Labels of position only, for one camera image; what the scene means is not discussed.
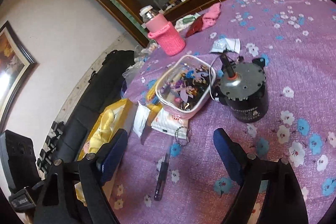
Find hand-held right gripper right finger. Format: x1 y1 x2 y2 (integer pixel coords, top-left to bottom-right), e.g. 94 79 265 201
213 128 309 224

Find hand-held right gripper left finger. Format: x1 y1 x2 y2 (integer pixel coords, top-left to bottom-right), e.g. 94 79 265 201
33 128 129 224

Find yellow paper bag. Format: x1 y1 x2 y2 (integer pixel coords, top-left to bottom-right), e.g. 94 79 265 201
75 98 133 206

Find yellow soft cloth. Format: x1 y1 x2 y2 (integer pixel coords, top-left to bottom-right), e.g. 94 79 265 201
84 110 116 153

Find white paper tag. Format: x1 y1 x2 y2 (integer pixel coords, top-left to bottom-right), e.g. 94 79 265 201
133 101 150 139

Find dark purple pen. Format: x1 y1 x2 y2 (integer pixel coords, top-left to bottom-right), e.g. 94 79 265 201
153 152 170 201

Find black electric motor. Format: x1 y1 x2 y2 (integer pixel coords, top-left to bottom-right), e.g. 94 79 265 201
217 53 269 123

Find row of black blocks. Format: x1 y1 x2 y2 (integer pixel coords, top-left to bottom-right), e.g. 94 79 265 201
37 120 65 177

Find white packet pink print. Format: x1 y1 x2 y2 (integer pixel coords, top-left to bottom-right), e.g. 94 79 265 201
152 109 191 134

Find yellow blue package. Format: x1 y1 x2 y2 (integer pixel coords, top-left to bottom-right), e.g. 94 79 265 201
146 77 163 111

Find long black bag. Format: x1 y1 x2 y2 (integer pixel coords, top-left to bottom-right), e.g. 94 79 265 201
39 49 135 174

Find clear cartoon print pouch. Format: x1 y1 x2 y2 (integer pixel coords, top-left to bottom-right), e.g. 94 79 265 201
155 55 217 119

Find black speaker box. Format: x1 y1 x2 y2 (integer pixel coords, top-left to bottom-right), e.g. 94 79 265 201
0 130 40 194

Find grey labelled block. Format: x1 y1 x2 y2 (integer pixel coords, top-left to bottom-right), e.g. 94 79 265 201
8 186 36 212

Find clear plastic bags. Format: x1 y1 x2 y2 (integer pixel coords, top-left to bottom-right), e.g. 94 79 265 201
122 44 158 98

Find torn white wrapper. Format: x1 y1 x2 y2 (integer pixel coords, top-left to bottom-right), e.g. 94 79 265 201
209 38 241 54

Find purple floral tablecloth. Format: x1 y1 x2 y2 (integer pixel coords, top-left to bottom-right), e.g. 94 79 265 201
105 0 336 224

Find bottle in pink knitted sleeve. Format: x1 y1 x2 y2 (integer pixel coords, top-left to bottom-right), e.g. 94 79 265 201
139 5 187 56

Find dark red wallet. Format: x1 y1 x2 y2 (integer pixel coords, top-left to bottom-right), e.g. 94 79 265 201
186 16 204 38

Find pink knitted cloth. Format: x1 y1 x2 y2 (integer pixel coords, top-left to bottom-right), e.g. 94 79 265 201
202 3 222 30

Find white green cloth item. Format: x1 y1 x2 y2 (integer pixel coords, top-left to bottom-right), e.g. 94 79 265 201
175 13 201 31

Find metal ball chain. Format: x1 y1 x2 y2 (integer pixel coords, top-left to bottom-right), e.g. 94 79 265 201
172 126 191 147

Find white cable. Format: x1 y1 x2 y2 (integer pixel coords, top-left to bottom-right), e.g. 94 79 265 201
209 55 223 102

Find framed wall picture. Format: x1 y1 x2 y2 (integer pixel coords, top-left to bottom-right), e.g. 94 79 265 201
0 21 38 122

